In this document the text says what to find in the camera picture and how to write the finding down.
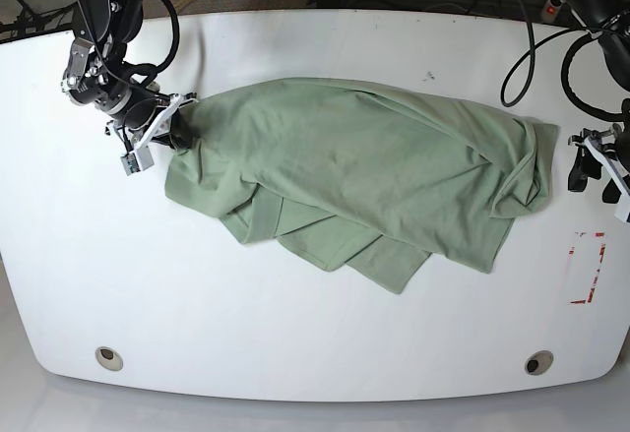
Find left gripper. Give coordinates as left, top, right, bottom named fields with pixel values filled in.
left=568, top=124, right=630, bottom=205

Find red tape rectangle marking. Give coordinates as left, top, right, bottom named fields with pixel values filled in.
left=564, top=231, right=606, bottom=305

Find green T-shirt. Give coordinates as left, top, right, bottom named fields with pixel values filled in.
left=165, top=78, right=559, bottom=294

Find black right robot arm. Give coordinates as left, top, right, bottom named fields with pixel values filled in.
left=61, top=0, right=180, bottom=151

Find table grommet hole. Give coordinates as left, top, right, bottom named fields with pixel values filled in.
left=525, top=350, right=554, bottom=376
left=94, top=346, right=124, bottom=372

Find left table grommet hole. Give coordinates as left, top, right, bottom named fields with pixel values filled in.
left=94, top=346, right=124, bottom=372

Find right table grommet hole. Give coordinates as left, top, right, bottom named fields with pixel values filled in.
left=525, top=350, right=554, bottom=376

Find black power strip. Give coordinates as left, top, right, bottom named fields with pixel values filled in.
left=540, top=0, right=564, bottom=24

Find black tripod legs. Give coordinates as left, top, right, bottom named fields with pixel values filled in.
left=1, top=0, right=76, bottom=44

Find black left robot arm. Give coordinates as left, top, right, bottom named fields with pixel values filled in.
left=560, top=0, right=629, bottom=169

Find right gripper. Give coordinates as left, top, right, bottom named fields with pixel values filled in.
left=115, top=97, right=195, bottom=152

